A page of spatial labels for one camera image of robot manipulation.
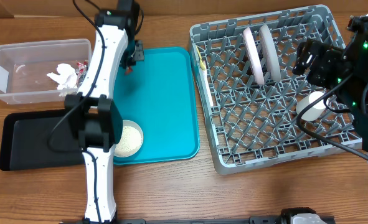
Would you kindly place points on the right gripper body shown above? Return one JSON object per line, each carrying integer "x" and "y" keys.
{"x": 326, "y": 70}

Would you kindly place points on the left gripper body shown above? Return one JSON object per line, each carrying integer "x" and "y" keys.
{"x": 134, "y": 51}

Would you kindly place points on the white plastic cup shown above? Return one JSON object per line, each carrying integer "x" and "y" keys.
{"x": 314, "y": 112}

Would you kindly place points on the foil wrapper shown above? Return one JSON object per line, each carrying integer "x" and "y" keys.
{"x": 81, "y": 71}

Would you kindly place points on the grey deep plate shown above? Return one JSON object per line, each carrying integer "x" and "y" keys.
{"x": 269, "y": 53}

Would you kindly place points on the yellow plastic spoon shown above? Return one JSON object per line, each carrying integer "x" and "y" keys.
{"x": 202, "y": 64}

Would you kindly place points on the white napkin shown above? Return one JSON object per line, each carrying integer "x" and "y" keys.
{"x": 66, "y": 77}

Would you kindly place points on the white plate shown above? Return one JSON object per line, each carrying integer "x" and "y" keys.
{"x": 253, "y": 56}

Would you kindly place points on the white plastic fork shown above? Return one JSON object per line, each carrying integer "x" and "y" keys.
{"x": 204, "y": 72}

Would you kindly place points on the grey dishwasher rack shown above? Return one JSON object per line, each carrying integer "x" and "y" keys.
{"x": 252, "y": 126}

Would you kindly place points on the small red sauce packet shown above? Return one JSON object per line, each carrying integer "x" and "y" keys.
{"x": 128, "y": 70}

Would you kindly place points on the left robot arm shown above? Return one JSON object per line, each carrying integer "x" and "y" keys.
{"x": 92, "y": 114}

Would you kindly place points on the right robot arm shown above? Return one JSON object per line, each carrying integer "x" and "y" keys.
{"x": 353, "y": 90}

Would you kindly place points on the teal serving tray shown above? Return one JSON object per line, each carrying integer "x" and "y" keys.
{"x": 159, "y": 96}

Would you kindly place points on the grey bowl with rice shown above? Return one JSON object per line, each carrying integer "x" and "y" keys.
{"x": 131, "y": 139}

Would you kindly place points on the clear plastic bin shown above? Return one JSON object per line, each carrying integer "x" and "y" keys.
{"x": 24, "y": 68}

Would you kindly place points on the black plastic tray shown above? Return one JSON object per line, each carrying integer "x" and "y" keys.
{"x": 24, "y": 142}

